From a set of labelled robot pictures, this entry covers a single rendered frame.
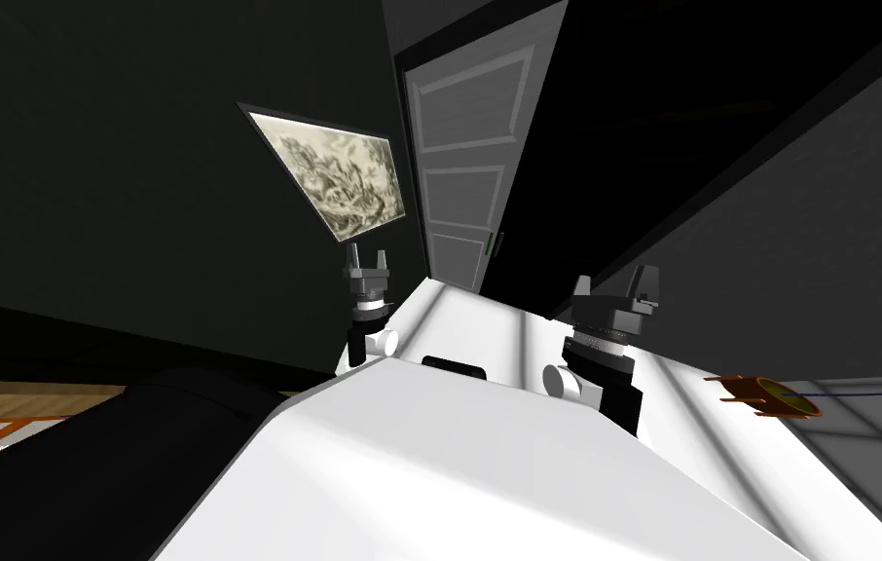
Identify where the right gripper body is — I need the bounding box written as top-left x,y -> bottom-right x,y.
570,292 -> 659,336

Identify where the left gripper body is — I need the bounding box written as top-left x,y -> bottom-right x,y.
343,264 -> 393,305

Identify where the framed landscape picture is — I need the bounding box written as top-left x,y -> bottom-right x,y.
236,100 -> 410,245

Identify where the grey panelled door leaf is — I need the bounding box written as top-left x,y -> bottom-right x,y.
400,0 -> 570,295

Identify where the potted plant in orange pot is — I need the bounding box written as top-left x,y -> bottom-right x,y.
703,354 -> 882,422

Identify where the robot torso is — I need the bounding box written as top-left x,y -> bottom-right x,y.
151,354 -> 810,561

